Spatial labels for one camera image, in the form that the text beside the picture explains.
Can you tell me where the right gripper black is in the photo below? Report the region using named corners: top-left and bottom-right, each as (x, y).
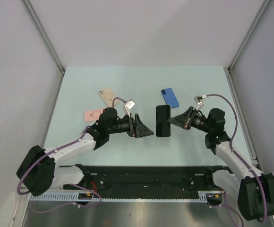
top-left (167, 106), bottom-right (212, 133)

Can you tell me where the left aluminium corner post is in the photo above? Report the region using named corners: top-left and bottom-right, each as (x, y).
top-left (21, 0), bottom-right (65, 75)

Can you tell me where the black screen smartphone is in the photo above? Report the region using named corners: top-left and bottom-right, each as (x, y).
top-left (155, 105), bottom-right (171, 138)

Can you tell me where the right aluminium side rail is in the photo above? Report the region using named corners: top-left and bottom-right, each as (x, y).
top-left (223, 67), bottom-right (260, 168)

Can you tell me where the blue phone case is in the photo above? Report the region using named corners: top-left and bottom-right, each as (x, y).
top-left (161, 88), bottom-right (179, 108)

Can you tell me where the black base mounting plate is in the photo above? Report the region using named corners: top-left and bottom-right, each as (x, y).
top-left (63, 165), bottom-right (234, 199)

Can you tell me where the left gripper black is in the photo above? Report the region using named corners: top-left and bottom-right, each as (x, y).
top-left (107, 113), bottom-right (153, 138)

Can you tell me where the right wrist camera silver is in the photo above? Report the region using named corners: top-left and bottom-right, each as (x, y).
top-left (194, 95), bottom-right (207, 108)

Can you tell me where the pink phone case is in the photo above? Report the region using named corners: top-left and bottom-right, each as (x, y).
top-left (84, 108), bottom-right (103, 122)

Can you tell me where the aluminium corner post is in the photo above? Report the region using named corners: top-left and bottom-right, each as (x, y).
top-left (21, 0), bottom-right (65, 75)
top-left (227, 0), bottom-right (274, 74)

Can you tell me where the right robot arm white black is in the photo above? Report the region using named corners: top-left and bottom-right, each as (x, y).
top-left (168, 107), bottom-right (274, 221)

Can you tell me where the slotted cable duct rail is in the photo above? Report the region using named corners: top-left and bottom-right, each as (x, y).
top-left (29, 190), bottom-right (223, 203)

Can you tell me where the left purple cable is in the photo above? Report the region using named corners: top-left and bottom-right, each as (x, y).
top-left (17, 97), bottom-right (128, 215)

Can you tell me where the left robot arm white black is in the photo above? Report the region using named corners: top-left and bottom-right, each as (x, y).
top-left (16, 107), bottom-right (154, 196)

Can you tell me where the beige phone case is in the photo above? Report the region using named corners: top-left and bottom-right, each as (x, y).
top-left (98, 87), bottom-right (116, 107)

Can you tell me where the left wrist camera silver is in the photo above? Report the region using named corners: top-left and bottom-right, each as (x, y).
top-left (124, 99), bottom-right (136, 115)

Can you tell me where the aluminium frame front rail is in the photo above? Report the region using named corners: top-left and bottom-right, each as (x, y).
top-left (11, 193), bottom-right (31, 227)

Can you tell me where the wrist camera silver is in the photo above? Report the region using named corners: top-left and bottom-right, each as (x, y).
top-left (194, 95), bottom-right (207, 108)
top-left (124, 99), bottom-right (136, 115)

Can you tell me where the right aluminium corner post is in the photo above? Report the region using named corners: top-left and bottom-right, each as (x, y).
top-left (227, 0), bottom-right (274, 74)

